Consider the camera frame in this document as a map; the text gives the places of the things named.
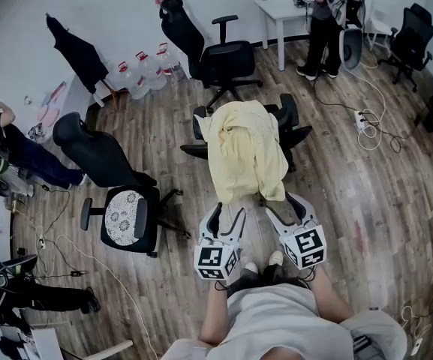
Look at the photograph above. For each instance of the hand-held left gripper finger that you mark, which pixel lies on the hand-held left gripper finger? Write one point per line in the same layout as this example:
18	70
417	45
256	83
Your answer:
240	227
205	225

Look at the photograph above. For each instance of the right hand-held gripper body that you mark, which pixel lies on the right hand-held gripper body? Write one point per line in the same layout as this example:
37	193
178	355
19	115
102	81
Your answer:
306	246

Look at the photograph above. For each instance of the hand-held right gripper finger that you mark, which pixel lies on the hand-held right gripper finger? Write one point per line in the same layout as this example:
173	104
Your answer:
308	212
278	225

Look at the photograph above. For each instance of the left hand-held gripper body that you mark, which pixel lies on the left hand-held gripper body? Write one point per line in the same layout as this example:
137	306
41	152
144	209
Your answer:
214	261

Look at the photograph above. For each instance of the pale yellow clothes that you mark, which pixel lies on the pale yellow clothes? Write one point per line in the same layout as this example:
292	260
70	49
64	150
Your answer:
246	152

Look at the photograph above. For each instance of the black wide-back office chair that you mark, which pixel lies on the black wide-back office chair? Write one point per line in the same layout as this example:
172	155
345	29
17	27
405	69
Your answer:
289	114

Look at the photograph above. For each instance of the person's left forearm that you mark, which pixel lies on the person's left forearm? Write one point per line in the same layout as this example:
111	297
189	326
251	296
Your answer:
214	313

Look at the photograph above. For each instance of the person's right forearm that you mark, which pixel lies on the person's right forearm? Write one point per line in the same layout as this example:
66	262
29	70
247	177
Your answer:
330	294

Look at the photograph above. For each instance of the black cushioned office chair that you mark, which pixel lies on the black cushioned office chair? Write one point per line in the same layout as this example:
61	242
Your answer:
103	159

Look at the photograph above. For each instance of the black tall headrest office chair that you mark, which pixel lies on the black tall headrest office chair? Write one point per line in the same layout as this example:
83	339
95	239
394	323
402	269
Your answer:
225	60

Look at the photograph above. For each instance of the white folding chair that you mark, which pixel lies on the white folding chair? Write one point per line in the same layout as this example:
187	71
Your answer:
381	24

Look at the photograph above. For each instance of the black mesh office chair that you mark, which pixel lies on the black mesh office chair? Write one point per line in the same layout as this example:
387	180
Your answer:
417	36

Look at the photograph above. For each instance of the person's right white shoe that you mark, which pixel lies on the person's right white shoe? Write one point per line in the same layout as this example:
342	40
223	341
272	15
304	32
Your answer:
276	258

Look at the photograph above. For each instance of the person's white shoe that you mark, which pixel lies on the person's white shoe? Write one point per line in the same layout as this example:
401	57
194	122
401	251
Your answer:
251	267
276	258

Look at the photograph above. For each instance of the person's left white shoe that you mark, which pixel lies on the person's left white shoe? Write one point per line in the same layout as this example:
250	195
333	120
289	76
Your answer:
251	267

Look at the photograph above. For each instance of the person's dark trousers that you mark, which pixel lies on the person's dark trousers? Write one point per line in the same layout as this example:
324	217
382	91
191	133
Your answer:
253	279

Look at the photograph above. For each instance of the person's white t-shirt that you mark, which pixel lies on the person's white t-shirt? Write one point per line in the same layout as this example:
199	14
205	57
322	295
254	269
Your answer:
276	321

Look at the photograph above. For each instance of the white patterned seat cushion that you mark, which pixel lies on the white patterned seat cushion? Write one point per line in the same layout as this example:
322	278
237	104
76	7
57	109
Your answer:
124	219

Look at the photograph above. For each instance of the dark desk with pale legs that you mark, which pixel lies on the dark desk with pale legs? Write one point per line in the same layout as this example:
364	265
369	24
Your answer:
118	347

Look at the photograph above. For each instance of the pack of small water bottles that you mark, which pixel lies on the pack of small water bottles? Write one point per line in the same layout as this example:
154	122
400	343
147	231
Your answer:
176	72

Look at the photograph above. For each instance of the wooden coat rack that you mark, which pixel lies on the wooden coat rack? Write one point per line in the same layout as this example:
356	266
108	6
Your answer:
114	92

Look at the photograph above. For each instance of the white table with grey side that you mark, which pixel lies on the white table with grey side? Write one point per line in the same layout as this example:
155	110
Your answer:
77	103

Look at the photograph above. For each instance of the pink round pad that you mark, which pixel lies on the pink round pad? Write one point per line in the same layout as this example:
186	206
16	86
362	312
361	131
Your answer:
52	117
44	113

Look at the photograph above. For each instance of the white open box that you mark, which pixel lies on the white open box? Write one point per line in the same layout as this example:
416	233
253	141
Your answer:
45	345

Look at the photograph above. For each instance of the pink flat box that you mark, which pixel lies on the pink flat box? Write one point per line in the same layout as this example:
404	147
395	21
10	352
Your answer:
57	91

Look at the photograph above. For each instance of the small white table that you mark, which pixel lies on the small white table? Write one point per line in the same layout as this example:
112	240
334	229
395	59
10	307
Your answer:
281	8

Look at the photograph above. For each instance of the black hanging coat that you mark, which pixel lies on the black hanging coat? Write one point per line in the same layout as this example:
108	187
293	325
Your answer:
79	58

